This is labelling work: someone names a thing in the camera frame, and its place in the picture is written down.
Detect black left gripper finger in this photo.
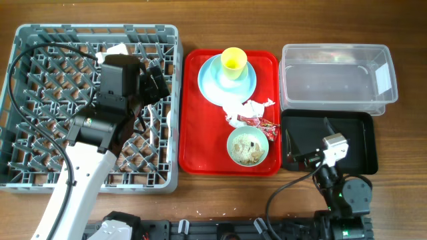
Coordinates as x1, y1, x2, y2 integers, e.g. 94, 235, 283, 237
149, 66, 170, 99
139, 73, 157, 105

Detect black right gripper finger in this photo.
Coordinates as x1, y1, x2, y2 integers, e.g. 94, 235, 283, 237
323, 117, 336, 135
285, 129, 301, 157

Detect red snack wrapper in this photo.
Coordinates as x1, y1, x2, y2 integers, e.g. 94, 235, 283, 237
238, 115, 280, 141

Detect white plastic spoon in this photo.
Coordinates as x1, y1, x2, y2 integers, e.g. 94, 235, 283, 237
166, 111, 172, 137

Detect green bowl with food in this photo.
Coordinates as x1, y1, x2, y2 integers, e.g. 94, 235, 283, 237
226, 126, 270, 167

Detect white napkin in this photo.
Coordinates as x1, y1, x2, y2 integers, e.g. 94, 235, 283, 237
222, 99, 276, 128

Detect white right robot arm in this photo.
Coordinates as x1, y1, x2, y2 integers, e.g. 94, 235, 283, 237
280, 117, 374, 239

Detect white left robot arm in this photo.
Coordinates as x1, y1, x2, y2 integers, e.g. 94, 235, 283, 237
33, 65, 170, 239

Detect grey dishwasher rack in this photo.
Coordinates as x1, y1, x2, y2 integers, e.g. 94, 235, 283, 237
1, 24, 183, 194

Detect black plastic tray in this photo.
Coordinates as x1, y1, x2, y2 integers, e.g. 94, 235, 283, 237
281, 109, 378, 175

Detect light blue plate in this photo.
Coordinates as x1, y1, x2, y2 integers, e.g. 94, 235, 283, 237
197, 54, 257, 107

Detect clear plastic bin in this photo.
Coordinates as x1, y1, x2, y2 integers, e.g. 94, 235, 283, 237
278, 43, 398, 116

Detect red plastic tray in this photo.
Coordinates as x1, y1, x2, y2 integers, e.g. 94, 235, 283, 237
179, 49, 282, 177

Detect yellow plastic cup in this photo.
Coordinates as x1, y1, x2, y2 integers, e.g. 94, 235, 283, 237
220, 47, 248, 80

